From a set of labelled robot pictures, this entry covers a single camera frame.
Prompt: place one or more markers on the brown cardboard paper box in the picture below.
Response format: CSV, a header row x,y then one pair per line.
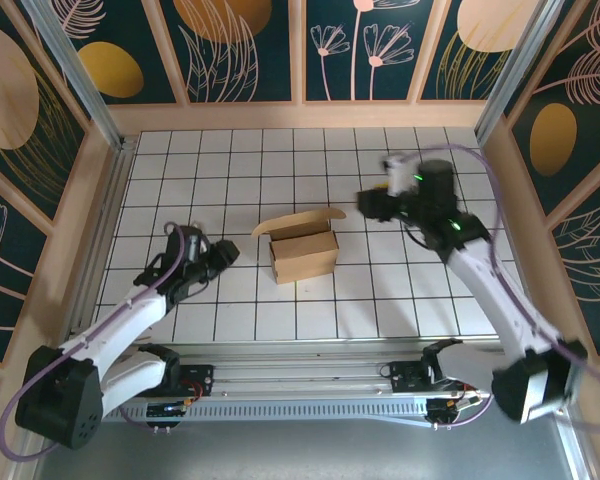
x,y
305,260

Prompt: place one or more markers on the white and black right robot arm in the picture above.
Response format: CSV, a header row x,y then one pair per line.
x,y
485,290

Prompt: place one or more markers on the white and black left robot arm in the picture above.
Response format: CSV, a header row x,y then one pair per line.
x,y
125,320

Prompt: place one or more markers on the small green circuit board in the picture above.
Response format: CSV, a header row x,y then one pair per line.
x,y
167,410

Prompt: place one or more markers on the grey metal sheet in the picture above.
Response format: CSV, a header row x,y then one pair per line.
x,y
300,450

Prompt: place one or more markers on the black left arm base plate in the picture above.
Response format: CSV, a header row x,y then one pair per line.
x,y
202,375

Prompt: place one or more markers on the aluminium side rail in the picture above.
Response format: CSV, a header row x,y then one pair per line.
x,y
119,170

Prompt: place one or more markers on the aluminium mounting rail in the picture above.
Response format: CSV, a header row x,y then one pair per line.
x,y
300,372

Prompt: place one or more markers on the aluminium corner post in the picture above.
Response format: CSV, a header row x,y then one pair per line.
x,y
510,75
87,95

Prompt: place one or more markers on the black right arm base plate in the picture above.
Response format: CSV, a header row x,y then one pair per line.
x,y
405,375

